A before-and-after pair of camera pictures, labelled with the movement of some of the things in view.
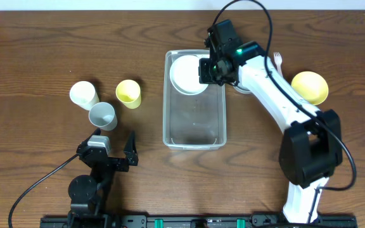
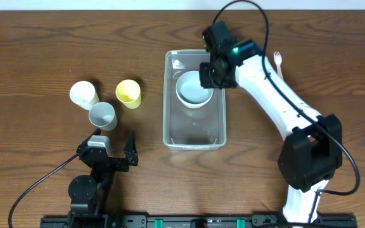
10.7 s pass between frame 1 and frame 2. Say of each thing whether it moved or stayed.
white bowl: moved
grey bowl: moved
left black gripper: stayed
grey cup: stayed
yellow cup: stayed
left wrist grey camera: stayed
